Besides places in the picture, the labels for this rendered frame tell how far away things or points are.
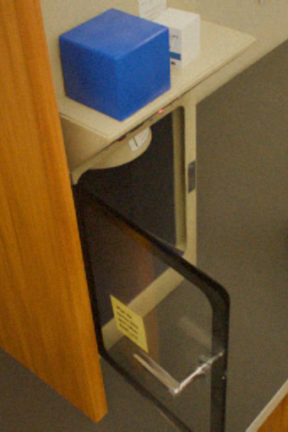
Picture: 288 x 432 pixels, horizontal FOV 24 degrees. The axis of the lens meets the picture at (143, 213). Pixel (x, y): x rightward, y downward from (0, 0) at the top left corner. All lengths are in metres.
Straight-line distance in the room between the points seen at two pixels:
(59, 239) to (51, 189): 0.09
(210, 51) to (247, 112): 0.92
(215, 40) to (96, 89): 0.25
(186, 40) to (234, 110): 0.98
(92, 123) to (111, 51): 0.10
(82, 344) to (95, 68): 0.43
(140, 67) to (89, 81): 0.07
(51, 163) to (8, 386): 0.59
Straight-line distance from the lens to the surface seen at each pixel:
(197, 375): 0.94
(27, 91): 0.75
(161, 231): 1.37
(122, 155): 1.09
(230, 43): 1.01
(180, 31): 0.92
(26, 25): 0.71
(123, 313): 1.04
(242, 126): 1.84
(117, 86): 0.82
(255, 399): 1.24
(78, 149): 0.88
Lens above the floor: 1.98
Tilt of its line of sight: 41 degrees down
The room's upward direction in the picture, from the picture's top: 4 degrees counter-clockwise
